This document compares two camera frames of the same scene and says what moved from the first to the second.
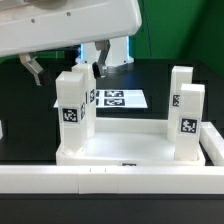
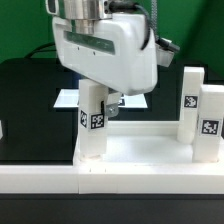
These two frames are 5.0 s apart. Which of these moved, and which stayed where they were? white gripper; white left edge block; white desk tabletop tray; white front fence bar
Moved: white desk tabletop tray; white gripper
Stayed: white left edge block; white front fence bar
